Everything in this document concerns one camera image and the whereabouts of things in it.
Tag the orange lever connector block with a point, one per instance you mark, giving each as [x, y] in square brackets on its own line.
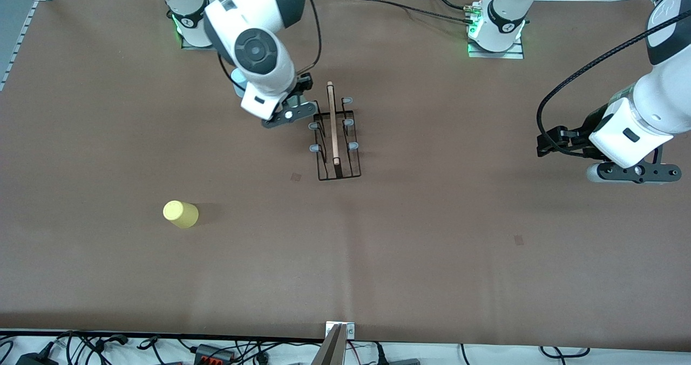
[215, 353]

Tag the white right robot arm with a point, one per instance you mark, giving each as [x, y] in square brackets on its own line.
[259, 19]

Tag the yellow plastic cup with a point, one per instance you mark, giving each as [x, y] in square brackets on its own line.
[181, 214]

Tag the small metal bracket plate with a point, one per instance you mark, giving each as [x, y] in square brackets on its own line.
[350, 331]

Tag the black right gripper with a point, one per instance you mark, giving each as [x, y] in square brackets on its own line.
[303, 82]

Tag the perforated metal rail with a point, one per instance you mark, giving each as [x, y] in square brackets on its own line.
[21, 35]

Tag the aluminium arm base plate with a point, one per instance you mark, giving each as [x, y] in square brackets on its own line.
[194, 46]
[515, 54]

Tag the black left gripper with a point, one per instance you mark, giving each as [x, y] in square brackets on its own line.
[582, 136]

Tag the light blue plastic cup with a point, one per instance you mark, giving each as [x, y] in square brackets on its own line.
[236, 76]

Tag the black plug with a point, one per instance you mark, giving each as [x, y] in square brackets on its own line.
[380, 354]

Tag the black power adapter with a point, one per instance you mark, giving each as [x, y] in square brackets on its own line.
[35, 359]

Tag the aluminium camera stand post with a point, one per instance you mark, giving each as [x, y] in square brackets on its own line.
[332, 351]

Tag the brown table cover sheet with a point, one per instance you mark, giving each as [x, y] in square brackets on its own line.
[378, 273]

